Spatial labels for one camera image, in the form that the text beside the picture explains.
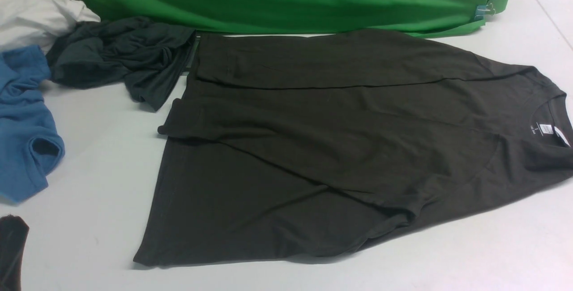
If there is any black garment at edge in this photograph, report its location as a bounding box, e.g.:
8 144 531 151
0 215 29 291

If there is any dark teal crumpled shirt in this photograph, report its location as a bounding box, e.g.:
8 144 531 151
46 17 195 111

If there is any dark gray long-sleeve shirt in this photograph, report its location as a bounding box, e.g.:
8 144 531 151
133 29 573 267

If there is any metal table cable hatch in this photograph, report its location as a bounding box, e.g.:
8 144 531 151
181 35 201 74

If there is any blue shirt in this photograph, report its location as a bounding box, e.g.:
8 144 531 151
0 45 65 204

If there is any blue binder clip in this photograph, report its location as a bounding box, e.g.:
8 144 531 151
474 3 496 21

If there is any white crumpled shirt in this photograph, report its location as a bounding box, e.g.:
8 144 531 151
0 0 101 54

